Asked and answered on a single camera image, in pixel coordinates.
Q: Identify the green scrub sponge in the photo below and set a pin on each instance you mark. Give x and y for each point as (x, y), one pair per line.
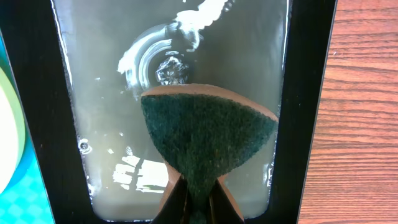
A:
(205, 132)

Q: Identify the teal plastic tray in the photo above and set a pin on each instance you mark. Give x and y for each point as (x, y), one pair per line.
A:
(25, 198)

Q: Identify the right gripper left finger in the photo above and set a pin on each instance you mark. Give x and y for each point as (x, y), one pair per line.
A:
(176, 209)

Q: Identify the green rimmed plate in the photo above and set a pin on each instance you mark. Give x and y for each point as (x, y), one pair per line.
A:
(12, 131)

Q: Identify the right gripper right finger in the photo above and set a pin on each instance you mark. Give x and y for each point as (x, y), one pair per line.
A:
(222, 208)

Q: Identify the black water basin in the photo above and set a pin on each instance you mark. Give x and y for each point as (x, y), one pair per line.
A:
(30, 33)

